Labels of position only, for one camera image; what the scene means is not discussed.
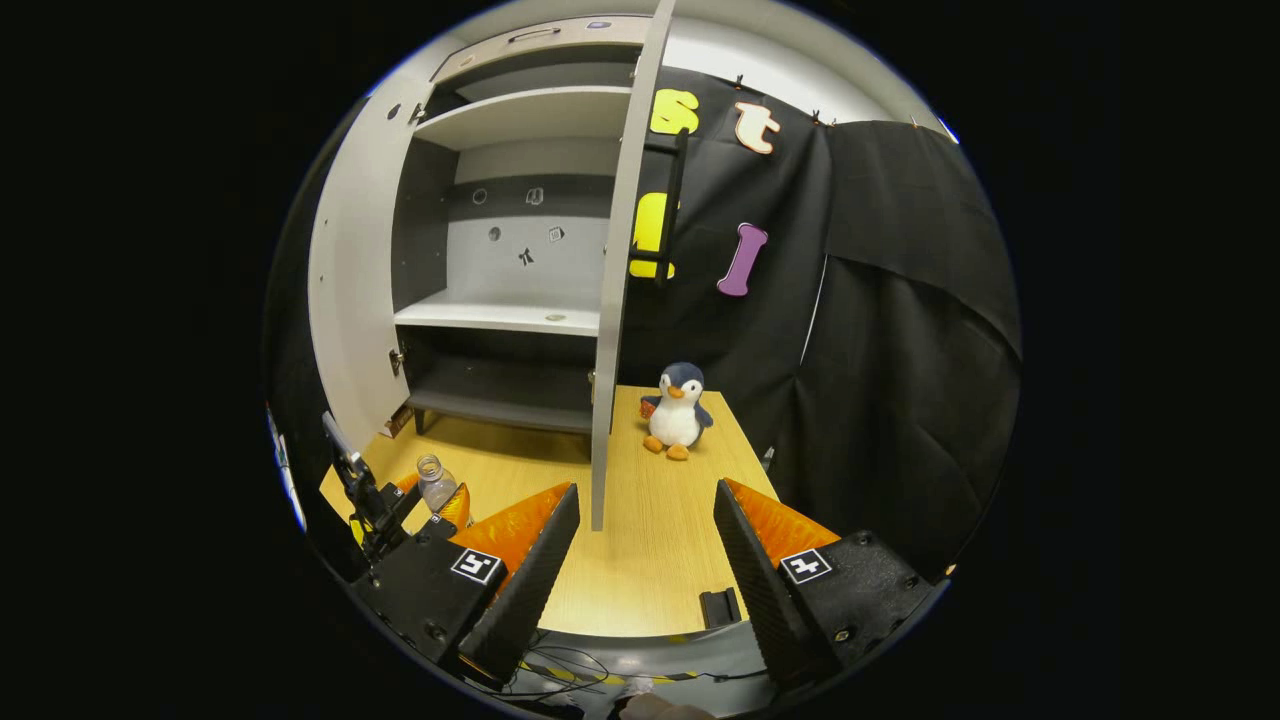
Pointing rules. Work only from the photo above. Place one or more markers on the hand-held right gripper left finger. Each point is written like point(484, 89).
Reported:
point(530, 590)

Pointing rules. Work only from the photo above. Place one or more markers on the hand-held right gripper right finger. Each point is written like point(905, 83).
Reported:
point(760, 590)

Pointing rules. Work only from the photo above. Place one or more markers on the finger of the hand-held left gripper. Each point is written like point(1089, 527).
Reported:
point(458, 508)
point(403, 495)

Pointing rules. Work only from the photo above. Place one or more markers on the clear plastic bottle red label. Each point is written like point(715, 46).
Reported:
point(437, 490)

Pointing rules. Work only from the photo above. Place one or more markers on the grey cabinet door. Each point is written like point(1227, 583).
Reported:
point(615, 300)
point(350, 280)

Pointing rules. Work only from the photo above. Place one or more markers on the grey cabinet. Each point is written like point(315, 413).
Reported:
point(500, 275)

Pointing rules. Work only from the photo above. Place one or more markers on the grey cabinet drawer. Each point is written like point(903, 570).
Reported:
point(580, 32)

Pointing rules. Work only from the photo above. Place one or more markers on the small black block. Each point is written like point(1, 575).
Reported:
point(720, 608)

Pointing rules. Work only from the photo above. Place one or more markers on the brown book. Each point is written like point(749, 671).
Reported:
point(397, 420)

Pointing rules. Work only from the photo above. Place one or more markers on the penguin plush toy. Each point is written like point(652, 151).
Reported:
point(677, 420)

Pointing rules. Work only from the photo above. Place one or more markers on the black backdrop cloth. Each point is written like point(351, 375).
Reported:
point(880, 350)

